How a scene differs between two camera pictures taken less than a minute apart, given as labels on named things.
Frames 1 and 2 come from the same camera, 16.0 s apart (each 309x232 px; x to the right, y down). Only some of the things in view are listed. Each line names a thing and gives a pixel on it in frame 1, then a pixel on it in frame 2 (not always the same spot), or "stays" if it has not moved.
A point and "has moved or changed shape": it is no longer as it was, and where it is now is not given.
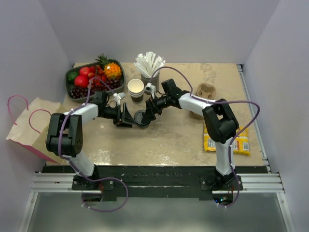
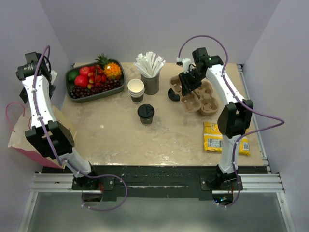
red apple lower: [81, 81] stays
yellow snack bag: [240, 143] stays
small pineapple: [103, 61] stays
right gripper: [152, 108] to [187, 86]
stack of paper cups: [135, 88] stays
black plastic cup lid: [138, 116] has moved or changed shape
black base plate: [156, 182] stays
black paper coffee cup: [142, 127] has moved or changed shape
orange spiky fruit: [112, 69] stays
